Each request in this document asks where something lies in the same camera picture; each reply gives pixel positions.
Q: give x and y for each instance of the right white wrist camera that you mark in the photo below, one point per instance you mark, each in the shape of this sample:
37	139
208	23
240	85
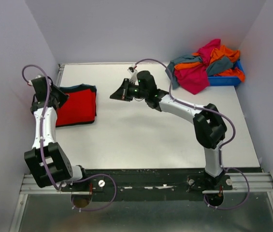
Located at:
133	74

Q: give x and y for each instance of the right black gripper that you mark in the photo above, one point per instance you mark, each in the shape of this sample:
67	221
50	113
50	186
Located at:
122	92

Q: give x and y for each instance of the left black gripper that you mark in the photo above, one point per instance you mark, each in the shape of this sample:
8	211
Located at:
64	95

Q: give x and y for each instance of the grey-blue t-shirt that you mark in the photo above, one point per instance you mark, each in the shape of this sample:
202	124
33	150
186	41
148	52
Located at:
217	67

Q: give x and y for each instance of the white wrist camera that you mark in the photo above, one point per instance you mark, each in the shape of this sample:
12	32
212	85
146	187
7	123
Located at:
30	82
133	74

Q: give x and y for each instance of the blue plastic bin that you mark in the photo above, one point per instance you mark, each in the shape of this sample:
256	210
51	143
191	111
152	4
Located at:
231	77

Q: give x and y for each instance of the blue t-shirt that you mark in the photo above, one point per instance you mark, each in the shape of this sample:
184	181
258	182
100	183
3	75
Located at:
81	85

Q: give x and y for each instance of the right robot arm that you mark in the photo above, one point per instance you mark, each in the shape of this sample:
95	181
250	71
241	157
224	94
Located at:
208	124

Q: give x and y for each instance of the magenta t-shirt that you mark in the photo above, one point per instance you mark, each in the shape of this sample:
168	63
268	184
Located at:
190	70

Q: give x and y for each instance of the red t-shirt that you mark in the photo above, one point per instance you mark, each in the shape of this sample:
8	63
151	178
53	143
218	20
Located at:
78	108

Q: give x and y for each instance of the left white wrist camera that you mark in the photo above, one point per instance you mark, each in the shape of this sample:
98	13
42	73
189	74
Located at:
30	82

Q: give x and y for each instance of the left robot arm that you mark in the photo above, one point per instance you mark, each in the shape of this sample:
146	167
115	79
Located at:
46	160

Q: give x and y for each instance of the orange t-shirt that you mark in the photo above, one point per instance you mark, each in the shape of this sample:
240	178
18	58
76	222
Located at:
233	55

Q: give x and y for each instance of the black t-shirt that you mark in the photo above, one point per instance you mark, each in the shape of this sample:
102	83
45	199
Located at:
78	88

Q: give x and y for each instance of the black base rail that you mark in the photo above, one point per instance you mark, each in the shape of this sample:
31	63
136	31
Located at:
144	185

